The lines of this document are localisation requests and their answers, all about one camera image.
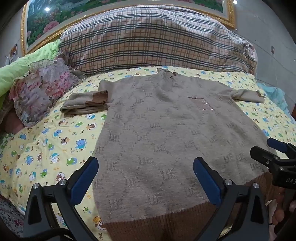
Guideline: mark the plaid pillow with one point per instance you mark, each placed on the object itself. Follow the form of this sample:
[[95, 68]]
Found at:
[[150, 39]]

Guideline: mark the light blue cloth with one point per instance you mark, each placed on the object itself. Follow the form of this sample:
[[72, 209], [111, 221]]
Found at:
[[275, 95]]

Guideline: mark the cartoon wall sticker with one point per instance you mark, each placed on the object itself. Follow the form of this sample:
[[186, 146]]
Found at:
[[13, 52]]

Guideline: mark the floral ruffled pillow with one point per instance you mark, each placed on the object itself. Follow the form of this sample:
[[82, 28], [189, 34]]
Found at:
[[46, 88]]

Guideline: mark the floral patterned cloth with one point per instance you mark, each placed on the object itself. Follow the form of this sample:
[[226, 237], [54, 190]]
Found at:
[[9, 215]]

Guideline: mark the beige knitted sweater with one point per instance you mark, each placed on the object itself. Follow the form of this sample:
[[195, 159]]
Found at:
[[161, 127]]

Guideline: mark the person's right hand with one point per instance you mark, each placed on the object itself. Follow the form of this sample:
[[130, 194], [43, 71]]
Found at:
[[278, 215]]

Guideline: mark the gold framed flower painting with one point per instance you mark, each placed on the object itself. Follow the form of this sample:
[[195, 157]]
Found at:
[[39, 23]]

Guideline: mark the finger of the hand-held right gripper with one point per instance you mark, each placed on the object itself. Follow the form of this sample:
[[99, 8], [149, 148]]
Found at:
[[276, 144], [261, 155]]

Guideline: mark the yellow cartoon bear bed sheet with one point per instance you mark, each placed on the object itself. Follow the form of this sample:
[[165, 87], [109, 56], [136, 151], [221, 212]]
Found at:
[[46, 143]]

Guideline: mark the light green blanket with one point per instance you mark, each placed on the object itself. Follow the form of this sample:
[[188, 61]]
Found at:
[[13, 69]]

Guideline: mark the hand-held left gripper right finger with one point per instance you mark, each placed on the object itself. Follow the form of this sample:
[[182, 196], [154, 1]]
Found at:
[[206, 183]]

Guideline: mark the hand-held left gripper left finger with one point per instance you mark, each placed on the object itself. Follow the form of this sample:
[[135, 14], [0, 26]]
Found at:
[[84, 181]]

